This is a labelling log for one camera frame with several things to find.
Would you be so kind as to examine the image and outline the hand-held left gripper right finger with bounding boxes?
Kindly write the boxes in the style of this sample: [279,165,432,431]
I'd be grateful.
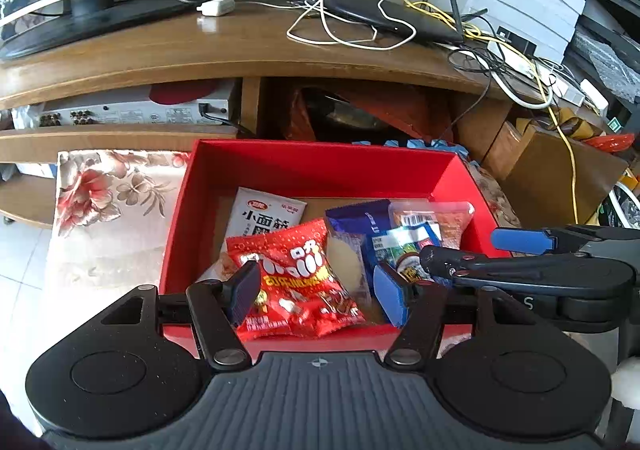
[373,264,556,372]

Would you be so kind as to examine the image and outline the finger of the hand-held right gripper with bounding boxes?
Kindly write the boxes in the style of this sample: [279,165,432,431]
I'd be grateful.
[419,245,634,299]
[491,225,640,261]

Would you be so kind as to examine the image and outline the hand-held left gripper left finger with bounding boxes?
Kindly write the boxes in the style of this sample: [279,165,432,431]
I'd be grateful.
[92,260,262,372]

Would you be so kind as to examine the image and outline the clear packet with orange pastry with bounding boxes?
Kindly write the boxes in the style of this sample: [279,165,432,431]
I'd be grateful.
[197,252,236,283]

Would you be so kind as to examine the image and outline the clear packet of orange snacks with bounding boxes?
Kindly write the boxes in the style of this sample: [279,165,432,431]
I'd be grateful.
[387,200,476,251]

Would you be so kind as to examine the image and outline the light blue snack packet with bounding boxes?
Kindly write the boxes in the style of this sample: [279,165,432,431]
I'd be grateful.
[370,222,443,285]

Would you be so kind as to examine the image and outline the red snack packet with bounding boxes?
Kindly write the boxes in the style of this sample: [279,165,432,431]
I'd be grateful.
[225,219,368,341]

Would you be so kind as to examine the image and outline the clear bread packet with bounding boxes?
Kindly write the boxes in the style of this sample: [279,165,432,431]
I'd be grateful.
[325,232,373,305]

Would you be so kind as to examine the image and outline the white snack packet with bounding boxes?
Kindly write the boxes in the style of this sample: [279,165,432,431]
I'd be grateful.
[223,186,307,255]

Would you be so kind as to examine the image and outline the dark blue wafer packet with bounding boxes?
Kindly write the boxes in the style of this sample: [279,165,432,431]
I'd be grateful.
[325,199,393,281]

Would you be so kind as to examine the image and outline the red cardboard box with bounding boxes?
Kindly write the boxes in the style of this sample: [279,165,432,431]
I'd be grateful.
[159,139,513,363]

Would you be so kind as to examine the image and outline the white fluffy cloth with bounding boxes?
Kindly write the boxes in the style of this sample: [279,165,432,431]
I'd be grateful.
[610,355,640,406]

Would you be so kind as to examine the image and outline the brown cardboard box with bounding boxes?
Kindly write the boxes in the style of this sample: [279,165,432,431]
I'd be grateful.
[482,117,630,225]

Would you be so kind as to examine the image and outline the blue foam puzzle mat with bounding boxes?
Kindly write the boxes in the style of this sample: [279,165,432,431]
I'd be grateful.
[352,139,471,155]

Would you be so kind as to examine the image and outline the red plastic bag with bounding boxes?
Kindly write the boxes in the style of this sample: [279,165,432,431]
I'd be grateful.
[582,132,636,153]

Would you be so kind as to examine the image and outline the white power strip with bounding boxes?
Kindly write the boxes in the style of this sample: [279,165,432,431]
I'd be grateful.
[487,37,608,113]

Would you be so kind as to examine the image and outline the orange red fabric bag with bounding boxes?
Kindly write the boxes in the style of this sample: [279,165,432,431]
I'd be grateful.
[280,84,456,145]

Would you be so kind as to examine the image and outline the black power adapter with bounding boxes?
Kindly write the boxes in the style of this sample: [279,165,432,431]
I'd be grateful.
[497,27,538,55]

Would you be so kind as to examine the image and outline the silver audio receiver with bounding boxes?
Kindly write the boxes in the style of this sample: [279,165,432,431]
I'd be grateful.
[37,80,238,128]

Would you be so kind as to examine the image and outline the wooden television stand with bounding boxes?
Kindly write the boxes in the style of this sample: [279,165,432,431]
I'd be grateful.
[0,0,601,231]

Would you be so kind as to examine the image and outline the black shelf rack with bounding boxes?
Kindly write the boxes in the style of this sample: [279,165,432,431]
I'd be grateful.
[562,0,640,131]

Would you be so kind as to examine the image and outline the white power adapter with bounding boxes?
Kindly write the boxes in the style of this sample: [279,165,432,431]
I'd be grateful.
[196,0,236,16]

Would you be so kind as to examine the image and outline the yellow cable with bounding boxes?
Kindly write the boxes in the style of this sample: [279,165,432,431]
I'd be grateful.
[367,0,581,225]

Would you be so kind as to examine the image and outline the thick white cable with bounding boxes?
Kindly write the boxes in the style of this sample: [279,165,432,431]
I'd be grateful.
[492,64,556,108]

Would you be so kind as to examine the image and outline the black hanging cable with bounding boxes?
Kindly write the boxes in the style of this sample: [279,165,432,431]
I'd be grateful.
[447,47,506,141]

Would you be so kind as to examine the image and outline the thin white cable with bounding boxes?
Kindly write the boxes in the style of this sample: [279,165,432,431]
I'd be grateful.
[286,0,418,50]

